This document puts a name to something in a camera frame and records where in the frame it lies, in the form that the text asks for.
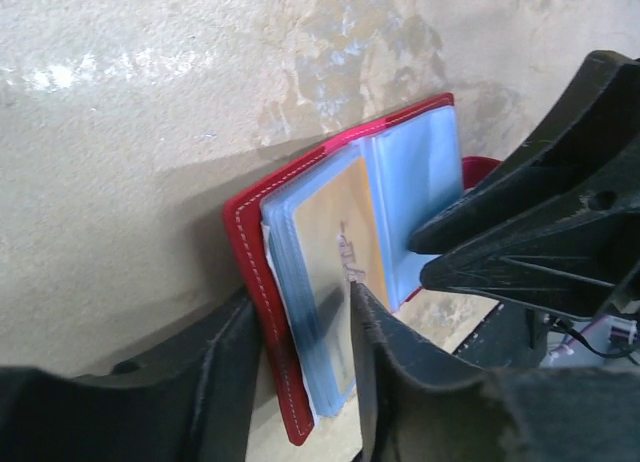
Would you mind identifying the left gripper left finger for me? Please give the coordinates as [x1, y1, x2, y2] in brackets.
[1, 291, 260, 461]

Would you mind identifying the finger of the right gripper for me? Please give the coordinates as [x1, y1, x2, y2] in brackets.
[409, 51, 639, 254]
[420, 146, 639, 317]

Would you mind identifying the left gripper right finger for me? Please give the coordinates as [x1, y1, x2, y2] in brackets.
[350, 283, 639, 461]

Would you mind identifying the card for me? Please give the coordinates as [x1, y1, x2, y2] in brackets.
[287, 153, 388, 413]

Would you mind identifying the red leather card holder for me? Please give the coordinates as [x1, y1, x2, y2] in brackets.
[223, 93, 498, 446]

